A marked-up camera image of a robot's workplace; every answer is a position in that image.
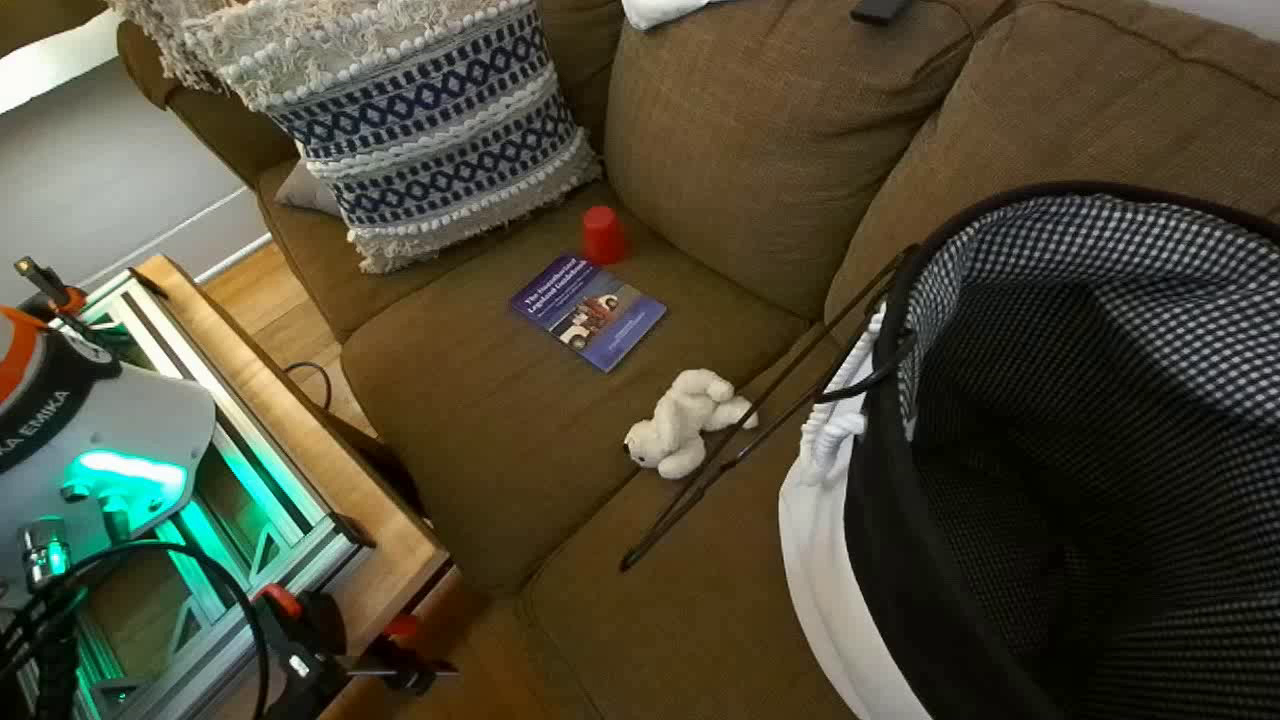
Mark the white towel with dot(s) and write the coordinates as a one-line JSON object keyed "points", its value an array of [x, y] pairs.
{"points": [[654, 15]]}

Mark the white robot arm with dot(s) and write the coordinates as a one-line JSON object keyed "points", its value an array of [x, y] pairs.
{"points": [[94, 448]]}

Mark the blue booklet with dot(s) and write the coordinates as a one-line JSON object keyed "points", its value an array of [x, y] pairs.
{"points": [[590, 308]]}

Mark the brown fabric sofa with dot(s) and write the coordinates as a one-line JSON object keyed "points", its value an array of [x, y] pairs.
{"points": [[766, 160]]}

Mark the white plush toy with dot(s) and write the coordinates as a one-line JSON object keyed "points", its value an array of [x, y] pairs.
{"points": [[675, 441]]}

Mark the red plastic cup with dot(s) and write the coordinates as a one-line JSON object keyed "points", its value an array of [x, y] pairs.
{"points": [[602, 235]]}

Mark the blue white patterned pillow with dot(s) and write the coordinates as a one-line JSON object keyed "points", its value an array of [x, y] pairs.
{"points": [[430, 120]]}

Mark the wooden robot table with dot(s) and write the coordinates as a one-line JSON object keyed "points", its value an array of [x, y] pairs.
{"points": [[283, 496]]}

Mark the black remote control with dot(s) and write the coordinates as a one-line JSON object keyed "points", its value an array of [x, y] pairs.
{"points": [[882, 8]]}

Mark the red black clamp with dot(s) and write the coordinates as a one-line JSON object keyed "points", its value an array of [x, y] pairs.
{"points": [[310, 642]]}

